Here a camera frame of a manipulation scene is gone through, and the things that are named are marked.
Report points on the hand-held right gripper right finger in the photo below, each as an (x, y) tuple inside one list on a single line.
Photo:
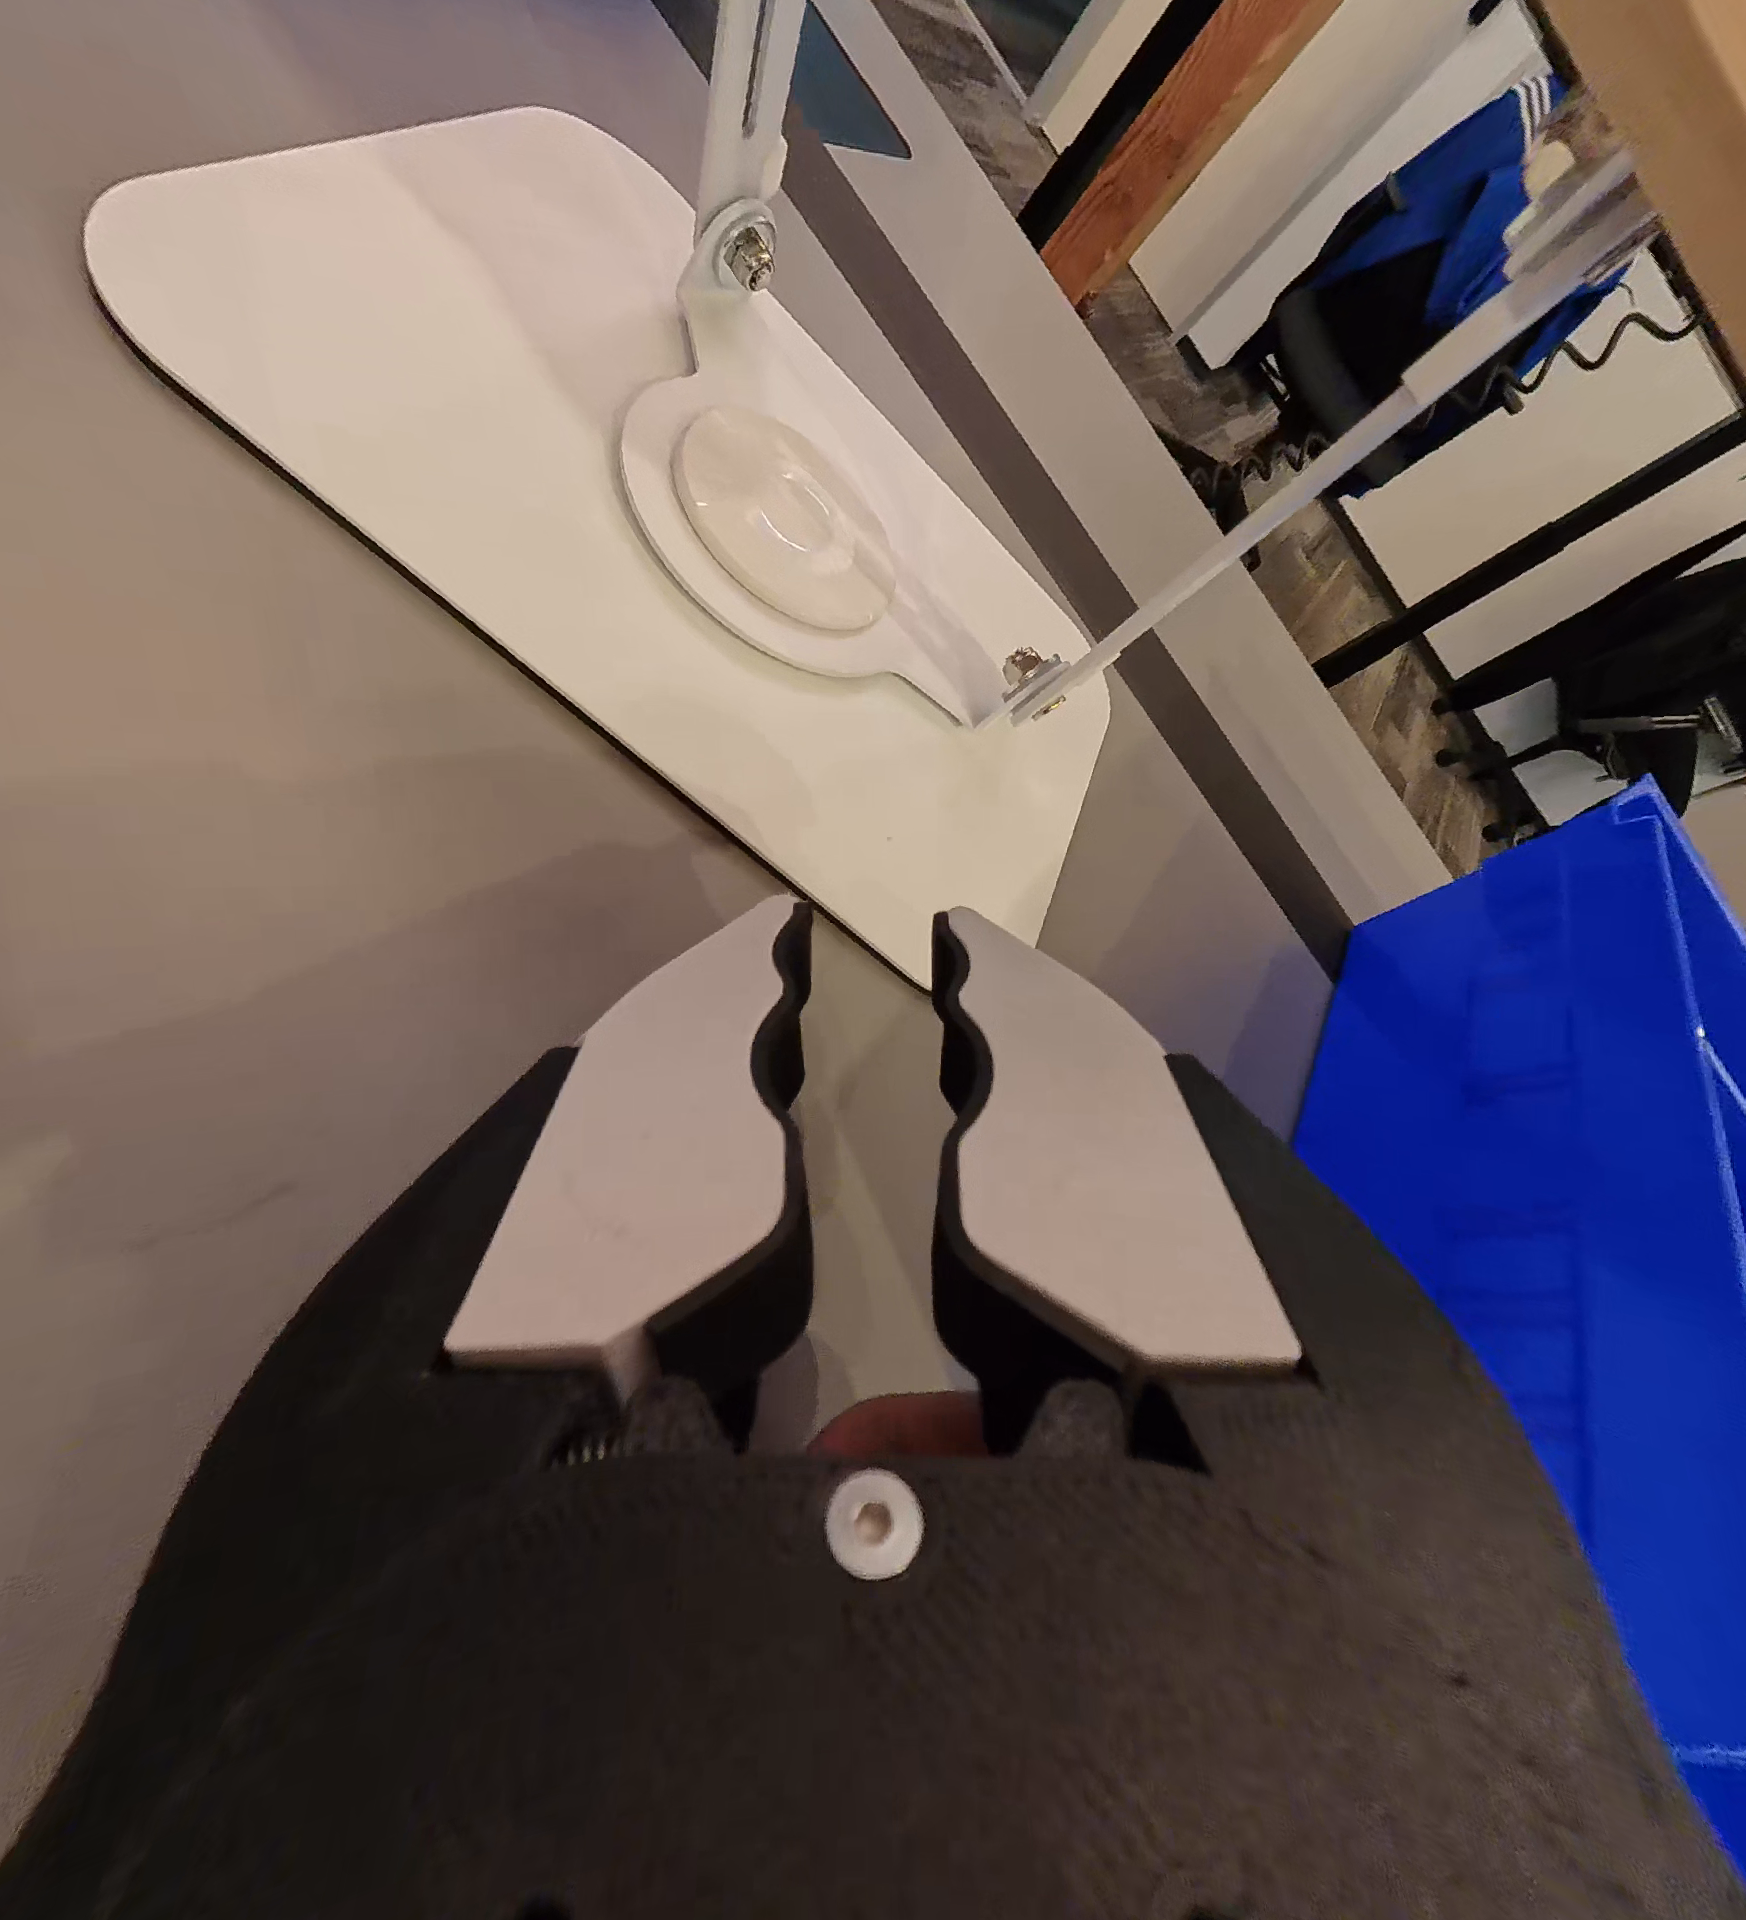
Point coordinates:
[(1113, 1184)]

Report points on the blue plastic bin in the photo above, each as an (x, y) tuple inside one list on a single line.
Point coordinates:
[(1564, 1275)]

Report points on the black office chair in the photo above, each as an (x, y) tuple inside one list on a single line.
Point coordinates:
[(1339, 360)]

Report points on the blue jacket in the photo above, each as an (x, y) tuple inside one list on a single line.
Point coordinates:
[(1473, 224)]

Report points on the grey desk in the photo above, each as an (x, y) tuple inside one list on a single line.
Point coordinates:
[(138, 826)]

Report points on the white stand with wooden board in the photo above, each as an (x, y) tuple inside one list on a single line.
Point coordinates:
[(439, 374)]

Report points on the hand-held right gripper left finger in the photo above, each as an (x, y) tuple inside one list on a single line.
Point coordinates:
[(633, 1184)]

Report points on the wooden post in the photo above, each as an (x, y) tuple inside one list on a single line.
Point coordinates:
[(1188, 136)]

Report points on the wooden top office desk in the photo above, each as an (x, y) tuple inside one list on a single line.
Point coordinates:
[(1564, 525)]

